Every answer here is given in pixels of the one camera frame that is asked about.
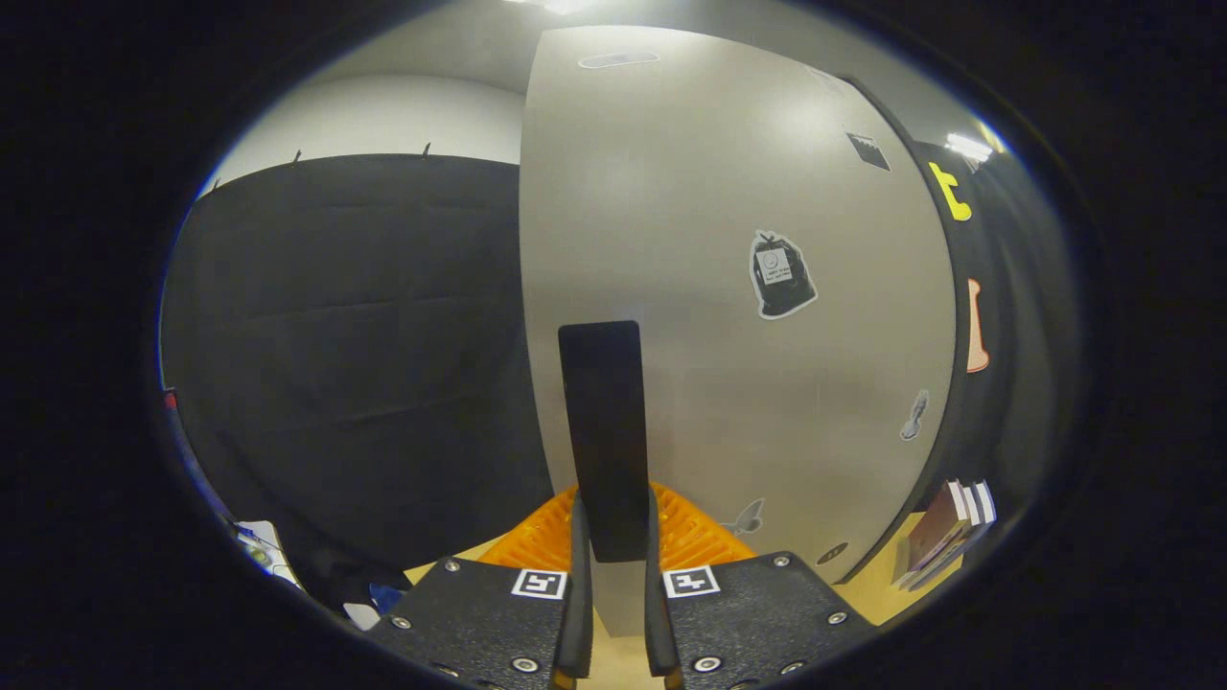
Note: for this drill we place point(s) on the long ceiling light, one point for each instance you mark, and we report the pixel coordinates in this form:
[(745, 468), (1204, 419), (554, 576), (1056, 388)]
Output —
[(556, 5)]

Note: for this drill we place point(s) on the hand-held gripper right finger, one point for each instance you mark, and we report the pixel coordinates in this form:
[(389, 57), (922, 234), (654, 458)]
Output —
[(656, 613)]

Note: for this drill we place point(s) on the black yellow spine book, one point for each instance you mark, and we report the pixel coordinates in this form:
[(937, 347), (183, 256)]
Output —
[(970, 506)]

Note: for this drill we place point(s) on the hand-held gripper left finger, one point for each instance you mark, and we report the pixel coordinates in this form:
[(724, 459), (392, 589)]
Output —
[(581, 613)]

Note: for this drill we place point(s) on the small ceiling light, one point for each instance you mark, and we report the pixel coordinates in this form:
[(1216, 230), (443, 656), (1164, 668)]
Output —
[(968, 147)]

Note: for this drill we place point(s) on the black backdrop cloth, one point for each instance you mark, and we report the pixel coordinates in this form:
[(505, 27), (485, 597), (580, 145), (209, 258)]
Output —
[(355, 364)]

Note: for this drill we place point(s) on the beige cabinet door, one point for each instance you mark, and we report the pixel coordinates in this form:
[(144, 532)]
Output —
[(700, 192)]

